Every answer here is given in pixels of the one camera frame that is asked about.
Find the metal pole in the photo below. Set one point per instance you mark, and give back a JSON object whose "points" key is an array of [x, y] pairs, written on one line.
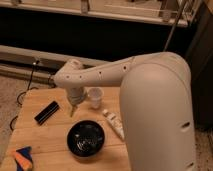
{"points": [[174, 25]]}

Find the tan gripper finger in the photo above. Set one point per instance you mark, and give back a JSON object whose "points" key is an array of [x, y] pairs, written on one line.
{"points": [[73, 109]]}

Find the black bowl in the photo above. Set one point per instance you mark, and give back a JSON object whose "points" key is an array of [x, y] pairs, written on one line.
{"points": [[86, 138]]}

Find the black rectangular box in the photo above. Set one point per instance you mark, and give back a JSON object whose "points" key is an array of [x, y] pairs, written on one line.
{"points": [[46, 112]]}

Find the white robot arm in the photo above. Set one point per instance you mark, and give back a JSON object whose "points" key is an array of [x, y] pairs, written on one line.
{"points": [[155, 105]]}

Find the white paper cup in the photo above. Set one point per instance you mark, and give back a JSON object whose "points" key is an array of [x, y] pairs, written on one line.
{"points": [[95, 95]]}

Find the wooden shelf frame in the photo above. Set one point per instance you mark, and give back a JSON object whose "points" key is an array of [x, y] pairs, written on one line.
{"points": [[162, 12]]}

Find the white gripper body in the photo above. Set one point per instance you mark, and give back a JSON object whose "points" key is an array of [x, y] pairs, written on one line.
{"points": [[76, 95]]}

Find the white tube bottle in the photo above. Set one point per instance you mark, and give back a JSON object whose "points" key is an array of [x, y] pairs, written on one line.
{"points": [[115, 123]]}

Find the orange and blue sponge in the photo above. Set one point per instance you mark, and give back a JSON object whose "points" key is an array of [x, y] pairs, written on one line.
{"points": [[23, 159]]}

